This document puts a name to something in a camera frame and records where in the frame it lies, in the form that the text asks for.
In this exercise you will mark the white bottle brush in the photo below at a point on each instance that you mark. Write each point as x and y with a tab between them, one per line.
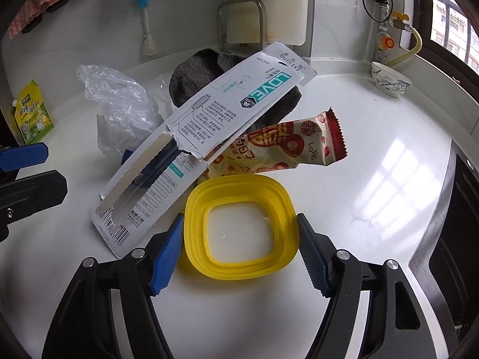
146	26

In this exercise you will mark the window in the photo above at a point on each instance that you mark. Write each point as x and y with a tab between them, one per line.
452	26

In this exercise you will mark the metal board rack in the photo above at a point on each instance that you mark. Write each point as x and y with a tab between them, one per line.
220	26

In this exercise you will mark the yellow seasoning pouch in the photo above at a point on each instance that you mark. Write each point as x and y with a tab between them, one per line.
33	116

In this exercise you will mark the red patterned snack wrapper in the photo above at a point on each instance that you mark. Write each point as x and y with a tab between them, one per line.
299	142

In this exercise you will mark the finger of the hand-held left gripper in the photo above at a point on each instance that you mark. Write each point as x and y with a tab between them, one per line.
33	192
22	156

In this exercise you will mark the clear plastic bag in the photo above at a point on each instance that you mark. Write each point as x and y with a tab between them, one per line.
119	104

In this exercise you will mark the orange gas valve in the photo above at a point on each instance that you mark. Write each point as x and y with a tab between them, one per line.
385	42

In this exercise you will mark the pink wavy dishcloth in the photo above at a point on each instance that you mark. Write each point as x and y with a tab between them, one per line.
37	7

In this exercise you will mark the white cutting board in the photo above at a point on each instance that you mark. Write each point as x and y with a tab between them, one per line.
241	26

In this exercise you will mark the white patterned bowl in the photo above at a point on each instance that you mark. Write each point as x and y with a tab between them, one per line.
391	82

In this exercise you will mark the white toothbrush package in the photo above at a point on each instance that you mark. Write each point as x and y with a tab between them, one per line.
239	93

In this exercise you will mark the dark grey cloth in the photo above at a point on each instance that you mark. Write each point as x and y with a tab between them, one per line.
194	74

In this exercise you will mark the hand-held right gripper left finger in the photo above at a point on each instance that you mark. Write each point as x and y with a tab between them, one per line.
166	258

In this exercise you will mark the black sink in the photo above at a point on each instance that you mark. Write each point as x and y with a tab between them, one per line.
460	232

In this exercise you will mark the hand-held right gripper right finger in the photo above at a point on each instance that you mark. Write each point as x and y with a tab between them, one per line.
312	258

